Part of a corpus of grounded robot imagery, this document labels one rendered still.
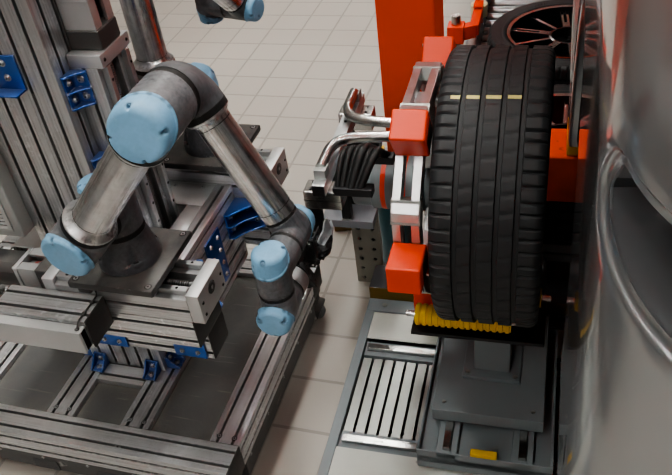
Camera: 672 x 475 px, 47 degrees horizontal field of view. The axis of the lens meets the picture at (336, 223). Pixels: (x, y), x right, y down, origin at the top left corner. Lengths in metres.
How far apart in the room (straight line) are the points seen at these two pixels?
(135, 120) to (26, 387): 1.41
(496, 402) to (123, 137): 1.30
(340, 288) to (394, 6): 1.18
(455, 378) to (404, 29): 0.98
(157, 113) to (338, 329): 1.55
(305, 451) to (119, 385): 0.60
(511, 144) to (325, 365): 1.30
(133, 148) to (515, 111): 0.75
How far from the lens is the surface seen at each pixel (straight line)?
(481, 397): 2.24
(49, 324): 1.98
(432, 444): 2.25
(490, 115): 1.62
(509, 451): 2.24
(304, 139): 3.76
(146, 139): 1.39
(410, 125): 1.59
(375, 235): 2.75
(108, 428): 2.38
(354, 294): 2.87
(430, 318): 2.03
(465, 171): 1.58
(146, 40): 2.18
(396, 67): 2.21
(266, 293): 1.57
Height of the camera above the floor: 1.98
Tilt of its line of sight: 38 degrees down
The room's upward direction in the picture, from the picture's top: 8 degrees counter-clockwise
